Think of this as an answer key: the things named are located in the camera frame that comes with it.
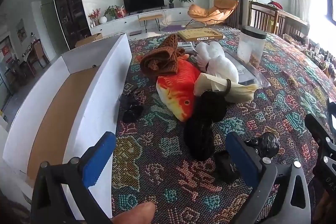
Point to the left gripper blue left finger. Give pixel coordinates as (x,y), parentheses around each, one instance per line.
(49,203)

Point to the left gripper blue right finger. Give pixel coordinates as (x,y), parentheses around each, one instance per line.
(291,204)

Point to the black plastic bag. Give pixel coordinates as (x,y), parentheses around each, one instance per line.
(241,159)

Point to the clear zip bag with document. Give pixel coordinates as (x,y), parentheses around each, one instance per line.
(248,74)

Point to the cream cloth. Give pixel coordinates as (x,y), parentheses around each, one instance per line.
(231,91)

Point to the black fuzzy cloth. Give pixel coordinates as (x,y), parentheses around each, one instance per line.
(204,121)

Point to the black item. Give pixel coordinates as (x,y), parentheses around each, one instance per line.
(130,106)

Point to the white towel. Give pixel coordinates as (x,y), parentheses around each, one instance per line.
(211,59)

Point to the orange plush fish toy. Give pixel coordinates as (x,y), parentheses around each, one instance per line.
(177,91)

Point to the white barcode mailer pouch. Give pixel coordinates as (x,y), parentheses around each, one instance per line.
(188,47)

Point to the brown knitted scarf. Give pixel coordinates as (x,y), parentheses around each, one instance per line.
(163,60)

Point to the operator thumb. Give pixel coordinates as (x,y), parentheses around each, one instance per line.
(140,214)

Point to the white cardboard storage box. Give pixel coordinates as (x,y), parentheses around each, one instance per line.
(68,110)

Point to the patterned woven tablecloth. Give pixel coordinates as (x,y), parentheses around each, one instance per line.
(170,163)

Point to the clear jar with black lid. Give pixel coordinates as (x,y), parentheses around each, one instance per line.
(251,45)

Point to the wooden railing bench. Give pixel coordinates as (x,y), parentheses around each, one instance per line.
(276,21)

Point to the dining chair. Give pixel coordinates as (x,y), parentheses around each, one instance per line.
(36,55)

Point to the flat yellow cardboard box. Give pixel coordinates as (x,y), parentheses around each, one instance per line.
(200,34)

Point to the orange lounge chair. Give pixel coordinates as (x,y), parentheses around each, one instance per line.
(221,10)

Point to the brown cardboard box on floor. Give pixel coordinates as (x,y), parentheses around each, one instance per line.
(89,39)

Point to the red flower vase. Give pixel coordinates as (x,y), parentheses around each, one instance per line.
(96,17)

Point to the black display cabinet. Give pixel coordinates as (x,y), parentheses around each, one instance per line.
(73,21)

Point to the small wooden bench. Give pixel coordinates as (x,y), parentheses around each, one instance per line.
(155,17)

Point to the white tv console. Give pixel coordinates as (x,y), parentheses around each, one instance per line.
(130,23)

